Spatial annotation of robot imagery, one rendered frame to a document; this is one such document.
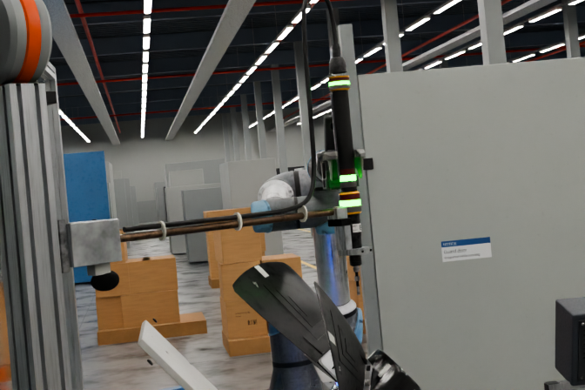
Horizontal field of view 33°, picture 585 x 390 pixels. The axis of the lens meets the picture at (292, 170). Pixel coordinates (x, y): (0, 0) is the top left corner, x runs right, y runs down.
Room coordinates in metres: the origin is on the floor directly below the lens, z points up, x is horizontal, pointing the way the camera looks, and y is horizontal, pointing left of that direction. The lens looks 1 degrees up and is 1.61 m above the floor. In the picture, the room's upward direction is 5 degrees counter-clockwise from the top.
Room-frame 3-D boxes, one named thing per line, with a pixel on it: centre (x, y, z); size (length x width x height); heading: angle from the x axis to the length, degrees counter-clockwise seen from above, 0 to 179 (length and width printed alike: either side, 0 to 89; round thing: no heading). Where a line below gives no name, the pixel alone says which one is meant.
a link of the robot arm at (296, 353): (2.82, 0.04, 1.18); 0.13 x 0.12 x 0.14; 90
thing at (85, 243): (1.62, 0.35, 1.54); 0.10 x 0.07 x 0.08; 132
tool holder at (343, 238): (2.03, -0.11, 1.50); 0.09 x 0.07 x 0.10; 132
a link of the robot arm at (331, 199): (2.31, -0.06, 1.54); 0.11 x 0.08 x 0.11; 90
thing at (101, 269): (1.65, 0.33, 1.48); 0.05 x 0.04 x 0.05; 132
